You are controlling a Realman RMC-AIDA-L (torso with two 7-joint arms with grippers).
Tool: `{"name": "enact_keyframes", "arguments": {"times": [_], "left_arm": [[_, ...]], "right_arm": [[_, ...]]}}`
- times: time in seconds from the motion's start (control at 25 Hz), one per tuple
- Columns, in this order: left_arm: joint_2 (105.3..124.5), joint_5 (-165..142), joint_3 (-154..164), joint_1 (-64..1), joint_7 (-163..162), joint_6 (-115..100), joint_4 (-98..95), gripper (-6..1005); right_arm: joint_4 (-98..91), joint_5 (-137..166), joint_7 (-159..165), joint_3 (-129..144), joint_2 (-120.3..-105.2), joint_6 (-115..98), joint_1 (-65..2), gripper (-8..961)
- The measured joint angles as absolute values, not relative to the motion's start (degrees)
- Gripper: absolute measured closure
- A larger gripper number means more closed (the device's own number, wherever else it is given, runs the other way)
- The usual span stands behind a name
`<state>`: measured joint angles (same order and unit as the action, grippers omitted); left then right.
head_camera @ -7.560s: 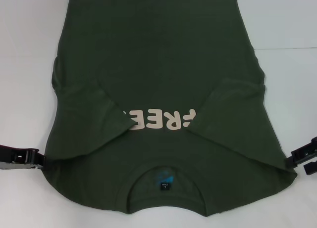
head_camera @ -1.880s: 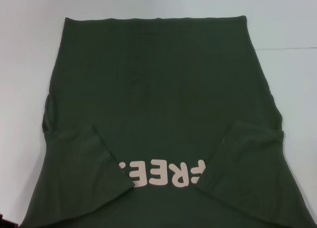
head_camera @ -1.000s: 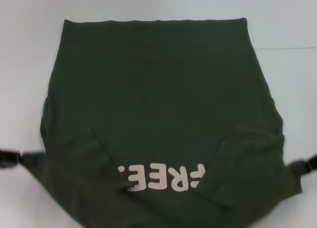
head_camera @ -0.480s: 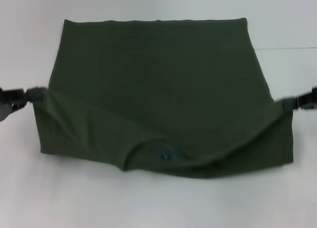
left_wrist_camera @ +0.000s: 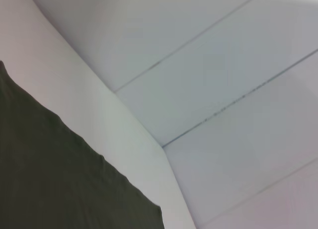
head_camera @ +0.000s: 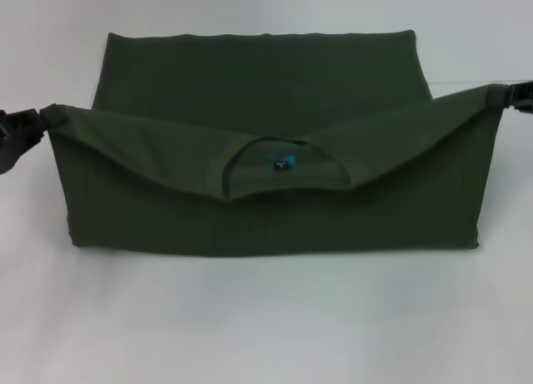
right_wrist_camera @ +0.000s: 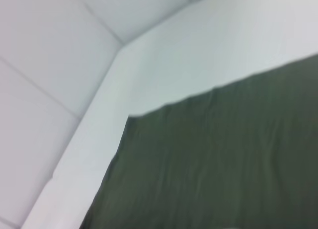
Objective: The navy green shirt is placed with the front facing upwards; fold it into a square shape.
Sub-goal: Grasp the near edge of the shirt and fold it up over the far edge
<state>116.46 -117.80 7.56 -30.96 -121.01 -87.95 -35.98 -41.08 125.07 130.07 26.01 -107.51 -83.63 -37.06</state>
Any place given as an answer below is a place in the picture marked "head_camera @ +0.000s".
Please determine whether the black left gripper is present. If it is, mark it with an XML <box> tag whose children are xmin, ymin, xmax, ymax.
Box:
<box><xmin>0</xmin><ymin>103</ymin><xmax>70</xmax><ymax>176</ymax></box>

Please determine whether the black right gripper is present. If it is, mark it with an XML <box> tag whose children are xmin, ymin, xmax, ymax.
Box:
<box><xmin>486</xmin><ymin>80</ymin><xmax>533</xmax><ymax>115</ymax></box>

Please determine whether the dark green FREE! t-shirt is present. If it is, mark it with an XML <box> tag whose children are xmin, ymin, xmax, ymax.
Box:
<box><xmin>48</xmin><ymin>28</ymin><xmax>496</xmax><ymax>262</ymax></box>

